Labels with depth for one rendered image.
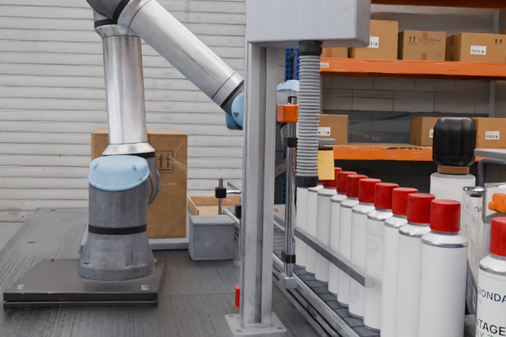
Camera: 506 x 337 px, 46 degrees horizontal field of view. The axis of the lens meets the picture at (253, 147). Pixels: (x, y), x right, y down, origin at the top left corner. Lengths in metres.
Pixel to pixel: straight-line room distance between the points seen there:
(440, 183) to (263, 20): 0.51
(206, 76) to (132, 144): 0.25
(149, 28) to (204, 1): 4.27
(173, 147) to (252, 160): 0.61
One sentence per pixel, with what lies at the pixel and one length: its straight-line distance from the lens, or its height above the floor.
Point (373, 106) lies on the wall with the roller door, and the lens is 5.75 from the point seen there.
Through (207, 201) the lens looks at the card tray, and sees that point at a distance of 2.18.
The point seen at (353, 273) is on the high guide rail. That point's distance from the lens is 0.87.
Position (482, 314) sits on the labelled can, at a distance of 0.63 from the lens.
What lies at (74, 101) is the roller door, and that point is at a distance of 5.49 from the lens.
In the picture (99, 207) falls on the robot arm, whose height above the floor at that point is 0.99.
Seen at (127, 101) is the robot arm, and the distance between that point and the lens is 1.33.
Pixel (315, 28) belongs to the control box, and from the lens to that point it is 0.87.
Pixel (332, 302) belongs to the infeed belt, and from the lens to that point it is 0.99.
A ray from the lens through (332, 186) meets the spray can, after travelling 1.05.
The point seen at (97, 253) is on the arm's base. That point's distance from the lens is 1.20.
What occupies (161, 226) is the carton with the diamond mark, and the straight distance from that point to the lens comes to 1.56.
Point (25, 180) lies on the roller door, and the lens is 5.63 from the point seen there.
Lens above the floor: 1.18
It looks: 4 degrees down
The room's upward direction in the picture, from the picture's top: 1 degrees clockwise
